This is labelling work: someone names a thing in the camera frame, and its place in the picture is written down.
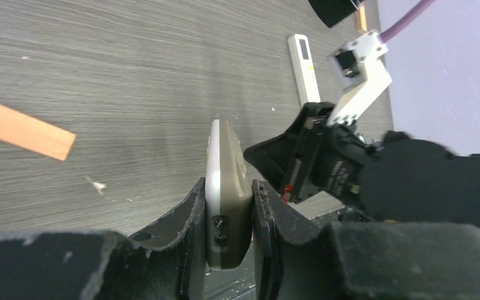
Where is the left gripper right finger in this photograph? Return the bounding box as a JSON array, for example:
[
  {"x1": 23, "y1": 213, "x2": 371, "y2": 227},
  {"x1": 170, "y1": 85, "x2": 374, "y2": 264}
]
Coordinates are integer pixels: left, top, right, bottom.
[{"x1": 252, "y1": 180, "x2": 480, "y2": 299}]

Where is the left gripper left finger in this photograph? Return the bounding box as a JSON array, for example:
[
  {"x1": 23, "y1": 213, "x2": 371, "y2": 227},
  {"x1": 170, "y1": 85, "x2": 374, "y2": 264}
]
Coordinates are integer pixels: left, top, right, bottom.
[{"x1": 0, "y1": 179, "x2": 206, "y2": 299}]

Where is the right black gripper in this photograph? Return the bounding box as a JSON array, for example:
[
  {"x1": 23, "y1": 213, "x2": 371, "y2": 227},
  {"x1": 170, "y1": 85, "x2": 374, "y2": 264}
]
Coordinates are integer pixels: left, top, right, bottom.
[{"x1": 243, "y1": 102, "x2": 368, "y2": 203}]

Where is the beige grey remote control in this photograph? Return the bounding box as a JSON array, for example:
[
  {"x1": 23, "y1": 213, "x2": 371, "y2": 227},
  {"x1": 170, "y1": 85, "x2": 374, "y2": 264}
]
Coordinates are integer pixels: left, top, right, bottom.
[{"x1": 204, "y1": 119, "x2": 254, "y2": 270}]

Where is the white remote control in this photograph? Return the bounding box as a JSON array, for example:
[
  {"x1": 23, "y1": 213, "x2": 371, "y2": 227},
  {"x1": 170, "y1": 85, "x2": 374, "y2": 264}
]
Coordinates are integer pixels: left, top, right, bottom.
[{"x1": 287, "y1": 34, "x2": 321, "y2": 107}]

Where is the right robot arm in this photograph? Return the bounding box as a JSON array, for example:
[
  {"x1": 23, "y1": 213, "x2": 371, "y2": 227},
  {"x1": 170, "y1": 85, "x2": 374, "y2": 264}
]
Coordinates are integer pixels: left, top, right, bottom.
[{"x1": 244, "y1": 102, "x2": 480, "y2": 226}]

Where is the orange block near right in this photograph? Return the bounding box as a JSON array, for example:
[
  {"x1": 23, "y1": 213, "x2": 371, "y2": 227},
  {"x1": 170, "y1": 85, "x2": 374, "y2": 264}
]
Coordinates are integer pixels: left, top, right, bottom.
[{"x1": 354, "y1": 5, "x2": 368, "y2": 33}]

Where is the orange block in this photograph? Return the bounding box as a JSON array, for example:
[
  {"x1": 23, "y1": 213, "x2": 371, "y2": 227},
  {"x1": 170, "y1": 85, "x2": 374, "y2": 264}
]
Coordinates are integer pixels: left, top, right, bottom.
[
  {"x1": 354, "y1": 5, "x2": 368, "y2": 33},
  {"x1": 0, "y1": 104, "x2": 76, "y2": 161}
]

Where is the orange block near left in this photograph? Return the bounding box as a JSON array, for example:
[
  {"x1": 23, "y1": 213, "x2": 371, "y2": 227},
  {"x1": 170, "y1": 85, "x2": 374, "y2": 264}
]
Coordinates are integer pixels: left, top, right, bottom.
[{"x1": 0, "y1": 104, "x2": 76, "y2": 161}]

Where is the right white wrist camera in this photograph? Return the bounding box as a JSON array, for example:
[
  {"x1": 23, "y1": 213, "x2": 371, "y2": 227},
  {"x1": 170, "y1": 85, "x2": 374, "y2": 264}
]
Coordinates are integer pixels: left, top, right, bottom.
[{"x1": 327, "y1": 30, "x2": 392, "y2": 126}]

